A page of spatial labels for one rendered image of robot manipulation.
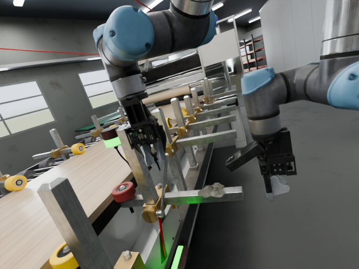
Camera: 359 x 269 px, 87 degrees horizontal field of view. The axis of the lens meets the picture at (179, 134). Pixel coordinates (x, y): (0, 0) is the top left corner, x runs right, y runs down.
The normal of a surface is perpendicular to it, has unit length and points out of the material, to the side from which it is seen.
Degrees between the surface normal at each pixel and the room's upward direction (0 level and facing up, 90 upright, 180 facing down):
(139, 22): 90
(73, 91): 90
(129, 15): 91
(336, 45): 81
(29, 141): 90
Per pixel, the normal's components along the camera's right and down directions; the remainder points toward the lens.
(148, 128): 0.07, 0.26
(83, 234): 0.92, -0.18
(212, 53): -0.26, 0.34
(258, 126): -0.67, 0.39
